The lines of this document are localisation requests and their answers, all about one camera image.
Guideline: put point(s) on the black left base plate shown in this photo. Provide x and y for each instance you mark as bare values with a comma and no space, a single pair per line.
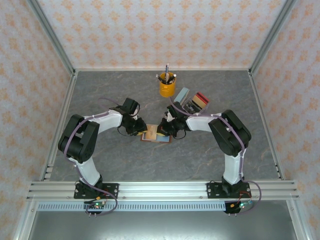
112,190

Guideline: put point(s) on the controller board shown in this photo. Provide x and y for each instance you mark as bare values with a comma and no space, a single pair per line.
242,205
96,205

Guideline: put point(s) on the blue striped pen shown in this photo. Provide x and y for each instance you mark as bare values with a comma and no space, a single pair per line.
167,72

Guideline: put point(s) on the right controller board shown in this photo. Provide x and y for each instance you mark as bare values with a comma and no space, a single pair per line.
242,205

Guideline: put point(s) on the yellow pen cup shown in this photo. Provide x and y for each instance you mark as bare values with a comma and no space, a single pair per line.
167,90

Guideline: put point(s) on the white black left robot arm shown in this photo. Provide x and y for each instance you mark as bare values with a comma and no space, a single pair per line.
88,170

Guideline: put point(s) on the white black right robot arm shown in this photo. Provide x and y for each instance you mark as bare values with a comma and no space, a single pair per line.
232,170

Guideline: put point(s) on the aluminium frame corner post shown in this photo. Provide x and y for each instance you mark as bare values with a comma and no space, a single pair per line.
272,32
51,35

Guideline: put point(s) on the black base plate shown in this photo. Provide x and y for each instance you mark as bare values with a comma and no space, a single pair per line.
112,190
212,191

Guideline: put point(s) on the aluminium mounting rail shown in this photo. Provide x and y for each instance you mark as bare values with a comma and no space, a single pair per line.
162,190

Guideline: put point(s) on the black pen with white cap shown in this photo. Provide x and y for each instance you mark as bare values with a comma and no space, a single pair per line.
159,78
173,77

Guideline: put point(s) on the tan cardboard block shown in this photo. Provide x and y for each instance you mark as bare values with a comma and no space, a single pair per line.
198,102

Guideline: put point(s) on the clear acrylic box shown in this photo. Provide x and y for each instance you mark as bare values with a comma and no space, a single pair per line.
203,106

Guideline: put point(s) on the left controller board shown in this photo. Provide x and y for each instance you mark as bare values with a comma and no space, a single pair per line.
96,205

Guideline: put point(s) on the dark picture panel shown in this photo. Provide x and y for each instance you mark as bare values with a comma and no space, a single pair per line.
191,107

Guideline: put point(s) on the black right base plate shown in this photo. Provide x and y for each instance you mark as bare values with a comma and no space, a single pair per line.
212,191

